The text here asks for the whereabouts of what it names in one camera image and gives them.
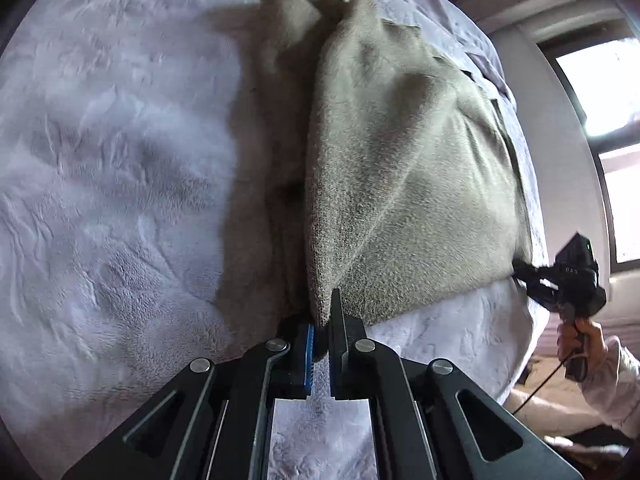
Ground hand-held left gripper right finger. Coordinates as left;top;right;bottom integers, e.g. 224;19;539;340
328;288;583;480

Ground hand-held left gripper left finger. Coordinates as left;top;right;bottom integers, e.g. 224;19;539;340
62;319;316;480

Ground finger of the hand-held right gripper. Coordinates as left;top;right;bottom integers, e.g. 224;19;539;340
522;280;565;312
512;259;558;283

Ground grey-green knit sweater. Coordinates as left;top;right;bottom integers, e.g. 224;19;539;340
215;0;534;327

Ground person's right forearm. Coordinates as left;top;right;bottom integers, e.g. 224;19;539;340
582;336;640;433

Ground person's right hand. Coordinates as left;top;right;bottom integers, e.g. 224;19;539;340
556;317;607;377

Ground person's light pants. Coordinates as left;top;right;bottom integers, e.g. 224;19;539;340
502;380;636;438

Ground window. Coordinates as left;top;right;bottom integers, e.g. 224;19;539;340
537;35;640;267

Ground black cable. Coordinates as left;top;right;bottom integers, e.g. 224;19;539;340
512;352;575;417

